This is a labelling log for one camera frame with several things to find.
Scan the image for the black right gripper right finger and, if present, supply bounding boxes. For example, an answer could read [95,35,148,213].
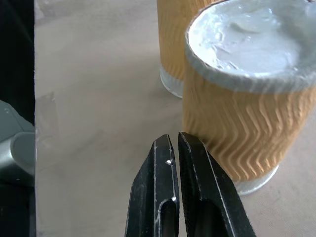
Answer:
[177,131,258,237]

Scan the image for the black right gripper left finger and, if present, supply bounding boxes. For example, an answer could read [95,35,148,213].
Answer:
[124,134,180,237]

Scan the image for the brown ribbed paper cup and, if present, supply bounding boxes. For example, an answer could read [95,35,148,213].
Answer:
[182,2,316,197]
[157,0,220,99]

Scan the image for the silver robot body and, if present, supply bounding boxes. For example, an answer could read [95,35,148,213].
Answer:
[0,100,36,185]

